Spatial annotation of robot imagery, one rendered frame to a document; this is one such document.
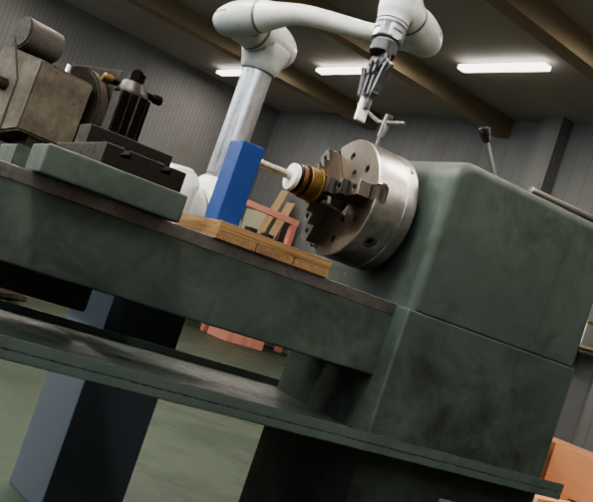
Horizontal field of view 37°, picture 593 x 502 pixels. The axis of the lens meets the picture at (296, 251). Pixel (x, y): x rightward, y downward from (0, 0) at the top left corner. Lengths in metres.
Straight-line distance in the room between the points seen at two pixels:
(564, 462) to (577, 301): 3.87
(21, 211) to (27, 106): 6.28
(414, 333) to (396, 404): 0.18
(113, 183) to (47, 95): 6.39
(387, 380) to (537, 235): 0.57
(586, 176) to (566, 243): 8.62
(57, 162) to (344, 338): 0.80
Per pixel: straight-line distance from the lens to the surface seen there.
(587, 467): 6.21
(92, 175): 1.75
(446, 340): 2.21
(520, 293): 2.34
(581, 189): 11.01
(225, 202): 2.05
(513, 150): 11.83
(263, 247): 1.95
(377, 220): 2.12
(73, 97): 8.29
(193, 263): 1.90
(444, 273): 2.17
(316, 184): 2.16
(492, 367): 2.32
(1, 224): 1.78
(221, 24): 2.82
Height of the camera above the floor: 0.79
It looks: 3 degrees up
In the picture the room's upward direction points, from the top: 19 degrees clockwise
